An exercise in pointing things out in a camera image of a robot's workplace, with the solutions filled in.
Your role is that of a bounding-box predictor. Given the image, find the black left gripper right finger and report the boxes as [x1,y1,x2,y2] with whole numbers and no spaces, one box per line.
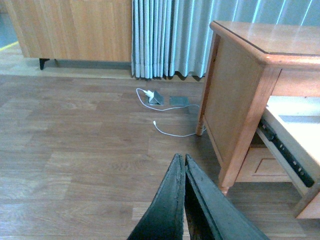
[184,154,268,240]

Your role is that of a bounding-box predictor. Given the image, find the white charging cable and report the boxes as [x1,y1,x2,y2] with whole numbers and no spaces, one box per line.
[135,87,201,138]

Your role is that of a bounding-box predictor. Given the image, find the wooden nightstand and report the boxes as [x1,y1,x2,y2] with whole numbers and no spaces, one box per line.
[196,20,320,193]

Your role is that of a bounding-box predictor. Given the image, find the white charger plug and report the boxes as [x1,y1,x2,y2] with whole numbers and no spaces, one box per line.
[143,90,154,99]

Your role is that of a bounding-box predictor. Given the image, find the open metal floor socket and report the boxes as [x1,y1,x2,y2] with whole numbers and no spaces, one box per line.
[146,91,165,106]

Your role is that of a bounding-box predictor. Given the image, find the wooden drawer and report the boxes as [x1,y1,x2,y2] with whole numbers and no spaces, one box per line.
[236,147,292,183]
[256,96,320,219]

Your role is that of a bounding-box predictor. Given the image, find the grey pleated curtain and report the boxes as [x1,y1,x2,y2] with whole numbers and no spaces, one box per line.
[131,0,320,79]

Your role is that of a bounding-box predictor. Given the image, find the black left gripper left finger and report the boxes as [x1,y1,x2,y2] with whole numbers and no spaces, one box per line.
[128,154,186,240]

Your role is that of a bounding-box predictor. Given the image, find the light wooden cabinet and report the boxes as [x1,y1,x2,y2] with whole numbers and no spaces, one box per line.
[4,0,132,62]

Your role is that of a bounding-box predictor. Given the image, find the black drawer slide rail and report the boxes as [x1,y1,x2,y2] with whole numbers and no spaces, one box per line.
[258,119,315,188]

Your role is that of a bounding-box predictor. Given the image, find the black cabinet leg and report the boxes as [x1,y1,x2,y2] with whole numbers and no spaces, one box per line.
[39,58,50,71]

